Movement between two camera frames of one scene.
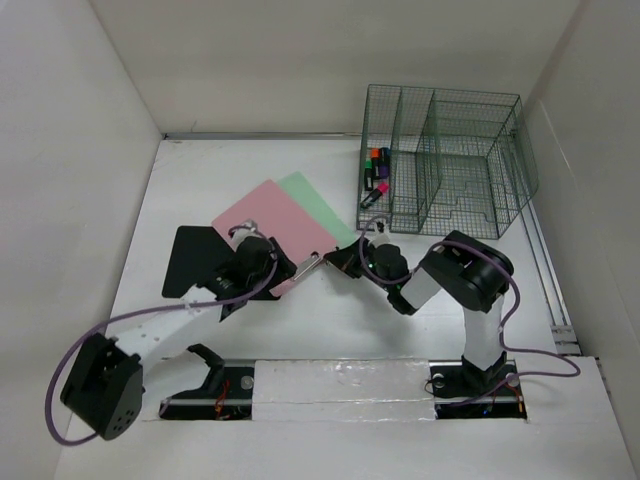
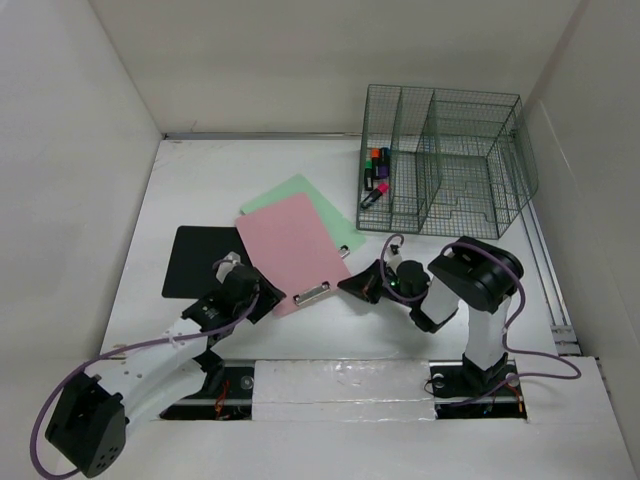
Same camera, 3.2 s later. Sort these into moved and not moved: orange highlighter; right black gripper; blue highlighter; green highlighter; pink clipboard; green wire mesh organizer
Moved: pink clipboard; right black gripper
Not moved: orange highlighter; blue highlighter; green wire mesh organizer; green highlighter
